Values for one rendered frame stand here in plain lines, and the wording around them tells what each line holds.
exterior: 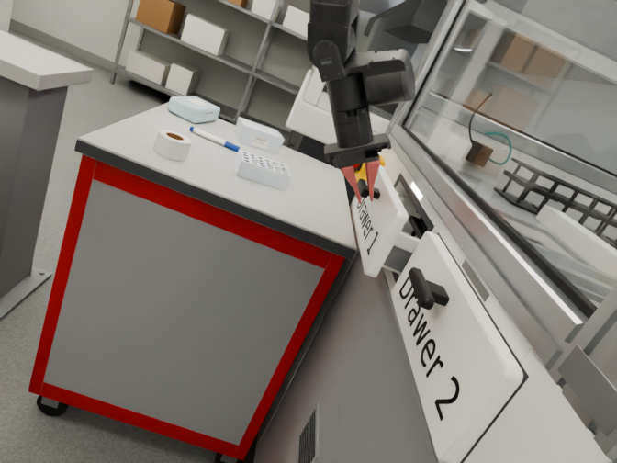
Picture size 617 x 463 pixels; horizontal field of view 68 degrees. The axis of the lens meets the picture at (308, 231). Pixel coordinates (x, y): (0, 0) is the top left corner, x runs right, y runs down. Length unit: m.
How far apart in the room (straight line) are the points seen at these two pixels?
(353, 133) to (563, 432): 0.49
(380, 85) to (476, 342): 0.39
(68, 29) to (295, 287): 4.83
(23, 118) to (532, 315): 1.27
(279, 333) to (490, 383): 0.70
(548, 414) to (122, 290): 0.89
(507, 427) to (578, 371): 0.08
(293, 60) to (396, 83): 4.32
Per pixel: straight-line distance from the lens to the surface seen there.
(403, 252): 0.70
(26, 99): 1.40
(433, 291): 0.50
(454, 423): 0.44
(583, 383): 0.37
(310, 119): 1.57
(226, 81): 5.07
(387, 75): 0.68
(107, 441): 1.40
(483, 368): 0.42
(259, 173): 1.05
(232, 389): 1.17
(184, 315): 1.07
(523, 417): 0.40
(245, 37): 5.02
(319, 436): 0.85
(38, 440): 1.39
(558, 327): 0.39
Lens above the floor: 1.09
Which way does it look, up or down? 21 degrees down
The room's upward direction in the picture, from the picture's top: 25 degrees clockwise
